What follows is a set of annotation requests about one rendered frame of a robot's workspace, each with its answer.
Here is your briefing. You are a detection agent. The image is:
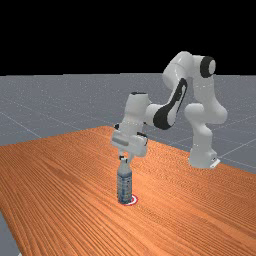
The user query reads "clear bottle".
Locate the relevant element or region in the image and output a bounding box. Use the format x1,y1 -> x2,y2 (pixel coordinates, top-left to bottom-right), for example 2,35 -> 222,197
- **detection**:
117,157 -> 133,204

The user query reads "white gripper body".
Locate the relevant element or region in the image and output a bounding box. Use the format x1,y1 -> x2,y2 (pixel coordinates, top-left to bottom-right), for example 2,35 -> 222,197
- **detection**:
110,122 -> 149,159

